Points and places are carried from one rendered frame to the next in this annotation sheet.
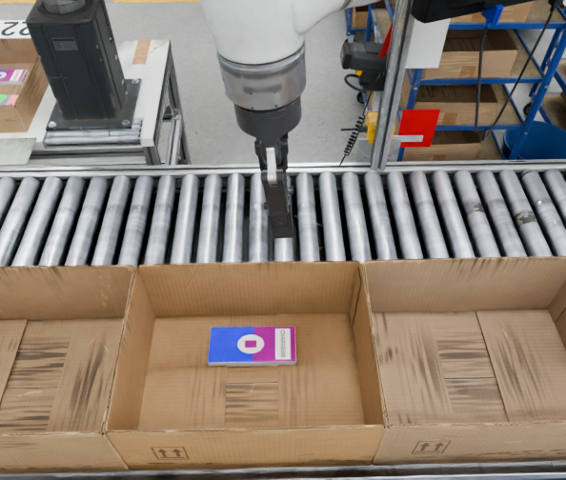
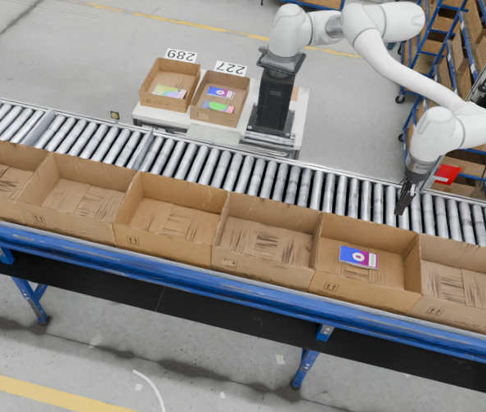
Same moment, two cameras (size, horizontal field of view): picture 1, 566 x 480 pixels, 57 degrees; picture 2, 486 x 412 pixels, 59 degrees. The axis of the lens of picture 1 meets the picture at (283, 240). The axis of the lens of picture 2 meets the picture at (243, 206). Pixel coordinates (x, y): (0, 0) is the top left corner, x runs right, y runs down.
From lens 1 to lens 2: 0.98 m
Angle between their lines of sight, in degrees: 5
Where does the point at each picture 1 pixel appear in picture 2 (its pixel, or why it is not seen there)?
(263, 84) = (423, 167)
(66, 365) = (278, 245)
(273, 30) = (434, 154)
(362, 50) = not seen: hidden behind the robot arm
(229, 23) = (421, 150)
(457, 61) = not seen: hidden behind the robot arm
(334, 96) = (384, 132)
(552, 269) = not seen: outside the picture
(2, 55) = (222, 81)
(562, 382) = not seen: outside the picture
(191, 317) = (330, 239)
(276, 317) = (369, 248)
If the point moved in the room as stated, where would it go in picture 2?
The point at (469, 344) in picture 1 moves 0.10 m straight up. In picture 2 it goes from (455, 281) to (466, 268)
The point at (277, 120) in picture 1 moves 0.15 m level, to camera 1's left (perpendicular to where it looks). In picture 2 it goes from (420, 176) to (375, 166)
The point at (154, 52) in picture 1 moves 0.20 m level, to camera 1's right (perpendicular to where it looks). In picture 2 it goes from (301, 96) to (332, 102)
